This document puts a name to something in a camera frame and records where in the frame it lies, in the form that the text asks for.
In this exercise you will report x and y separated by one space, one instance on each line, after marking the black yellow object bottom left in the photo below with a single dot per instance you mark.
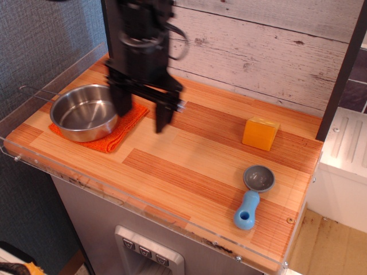
21 269

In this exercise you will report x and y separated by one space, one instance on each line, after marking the dark left shelf post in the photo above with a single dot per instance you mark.
111 16

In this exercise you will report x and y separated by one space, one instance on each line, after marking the silver dispenser panel with buttons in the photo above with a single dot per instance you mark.
141 255

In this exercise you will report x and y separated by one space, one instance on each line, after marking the blue grey toy scoop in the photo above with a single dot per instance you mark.
258 179

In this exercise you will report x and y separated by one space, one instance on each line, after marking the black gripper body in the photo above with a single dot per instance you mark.
141 67

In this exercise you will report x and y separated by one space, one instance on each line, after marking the dark shelf post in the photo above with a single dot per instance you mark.
111 16
343 75

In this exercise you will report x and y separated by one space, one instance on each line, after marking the dark right shelf post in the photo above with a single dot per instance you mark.
343 75

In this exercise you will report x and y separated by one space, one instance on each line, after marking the grey cabinet front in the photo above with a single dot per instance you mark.
95 219

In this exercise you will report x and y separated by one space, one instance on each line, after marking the orange knitted cloth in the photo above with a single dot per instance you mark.
111 142

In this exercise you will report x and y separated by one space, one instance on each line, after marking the stainless steel pot with handle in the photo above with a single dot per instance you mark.
85 113

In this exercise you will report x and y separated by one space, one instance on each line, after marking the white plastic cabinet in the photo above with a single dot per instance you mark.
338 187

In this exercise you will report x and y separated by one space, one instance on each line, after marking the clear acrylic table guard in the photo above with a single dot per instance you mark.
190 175

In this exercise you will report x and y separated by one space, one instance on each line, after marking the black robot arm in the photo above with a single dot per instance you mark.
138 38

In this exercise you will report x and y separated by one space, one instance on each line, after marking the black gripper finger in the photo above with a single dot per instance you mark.
122 99
163 115

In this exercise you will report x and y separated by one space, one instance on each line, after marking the yellow cheese block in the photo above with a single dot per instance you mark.
260 133

